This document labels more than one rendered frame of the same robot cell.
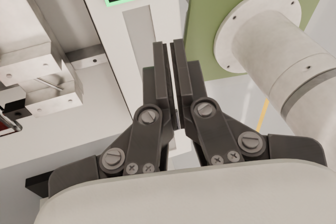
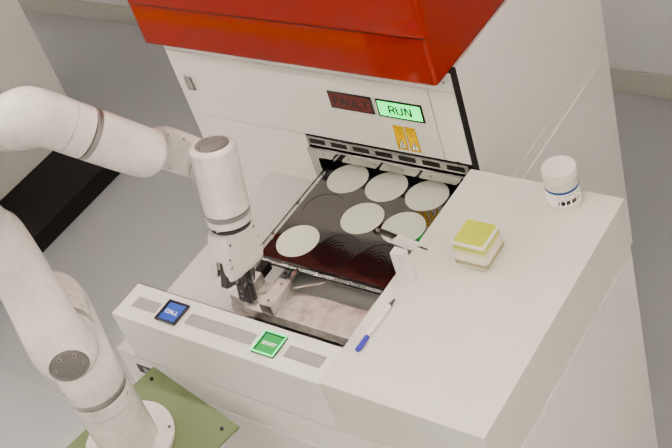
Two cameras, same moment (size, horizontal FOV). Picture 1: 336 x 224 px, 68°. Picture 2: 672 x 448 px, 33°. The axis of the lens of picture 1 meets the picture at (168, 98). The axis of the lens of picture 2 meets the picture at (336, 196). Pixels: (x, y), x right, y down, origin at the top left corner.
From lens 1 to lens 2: 2.03 m
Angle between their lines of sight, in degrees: 39
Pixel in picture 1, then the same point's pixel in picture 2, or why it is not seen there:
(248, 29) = (153, 424)
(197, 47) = (172, 394)
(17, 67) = (280, 290)
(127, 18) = (253, 335)
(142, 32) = (241, 337)
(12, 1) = (302, 318)
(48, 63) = (267, 302)
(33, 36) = (284, 311)
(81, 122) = (205, 287)
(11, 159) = not seen: hidden behind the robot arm
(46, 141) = not seen: hidden behind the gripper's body
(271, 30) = (145, 424)
